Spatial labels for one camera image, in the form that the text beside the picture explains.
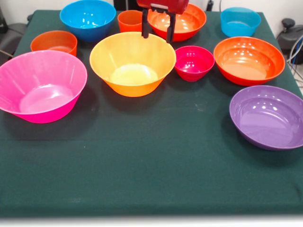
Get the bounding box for black office chair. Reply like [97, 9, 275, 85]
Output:
[276, 18, 303, 50]

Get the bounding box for tangled floor cables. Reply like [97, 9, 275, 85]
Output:
[286, 35, 303, 88]

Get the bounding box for small orange bowl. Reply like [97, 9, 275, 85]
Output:
[30, 30, 78, 57]

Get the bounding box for small magenta bowl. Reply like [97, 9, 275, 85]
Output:
[174, 45, 215, 82]

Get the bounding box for wide red-orange bowl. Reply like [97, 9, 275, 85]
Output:
[147, 2, 207, 43]
[213, 36, 286, 87]

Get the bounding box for large blue bowl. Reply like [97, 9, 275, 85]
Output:
[59, 0, 117, 43]

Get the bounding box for grey office chair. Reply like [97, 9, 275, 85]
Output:
[0, 6, 34, 64]

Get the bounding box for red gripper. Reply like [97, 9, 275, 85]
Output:
[136, 0, 190, 44]

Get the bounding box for small light blue bowl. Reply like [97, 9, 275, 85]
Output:
[220, 7, 262, 38]

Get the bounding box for large pink bowl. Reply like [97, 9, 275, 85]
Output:
[0, 50, 88, 124]

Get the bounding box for orange cup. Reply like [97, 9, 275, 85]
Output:
[117, 9, 146, 33]

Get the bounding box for wide purple bowl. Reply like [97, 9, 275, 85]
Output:
[229, 85, 303, 151]

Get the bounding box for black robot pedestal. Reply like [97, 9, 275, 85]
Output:
[113, 0, 138, 11]

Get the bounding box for large yellow-orange bowl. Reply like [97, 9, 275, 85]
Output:
[89, 31, 177, 97]

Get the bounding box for dark green tablecloth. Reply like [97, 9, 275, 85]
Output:
[0, 9, 303, 217]

